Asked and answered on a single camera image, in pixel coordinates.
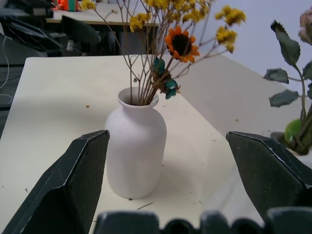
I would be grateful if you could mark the light wooden background desk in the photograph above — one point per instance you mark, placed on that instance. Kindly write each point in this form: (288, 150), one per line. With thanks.
(102, 17)

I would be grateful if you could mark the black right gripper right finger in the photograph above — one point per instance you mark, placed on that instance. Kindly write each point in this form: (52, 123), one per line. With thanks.
(265, 170)

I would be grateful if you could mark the white ceramic vase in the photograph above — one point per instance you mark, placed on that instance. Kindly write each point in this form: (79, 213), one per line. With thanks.
(136, 151)

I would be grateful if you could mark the orange red box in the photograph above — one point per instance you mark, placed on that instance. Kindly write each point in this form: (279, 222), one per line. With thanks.
(69, 5)

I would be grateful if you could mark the pink rose green-leaf bouquet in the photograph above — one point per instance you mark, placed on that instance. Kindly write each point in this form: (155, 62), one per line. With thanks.
(290, 46)

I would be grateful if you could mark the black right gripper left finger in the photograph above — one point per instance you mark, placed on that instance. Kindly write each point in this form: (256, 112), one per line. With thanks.
(63, 185)

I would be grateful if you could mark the black equipment pile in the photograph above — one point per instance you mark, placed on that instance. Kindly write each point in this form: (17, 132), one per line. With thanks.
(26, 34)

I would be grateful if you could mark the yellow sunflower dried bouquet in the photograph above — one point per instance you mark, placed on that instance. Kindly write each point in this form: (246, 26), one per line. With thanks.
(170, 46)

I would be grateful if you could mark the black office chair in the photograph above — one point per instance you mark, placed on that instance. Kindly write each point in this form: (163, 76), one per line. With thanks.
(80, 34)

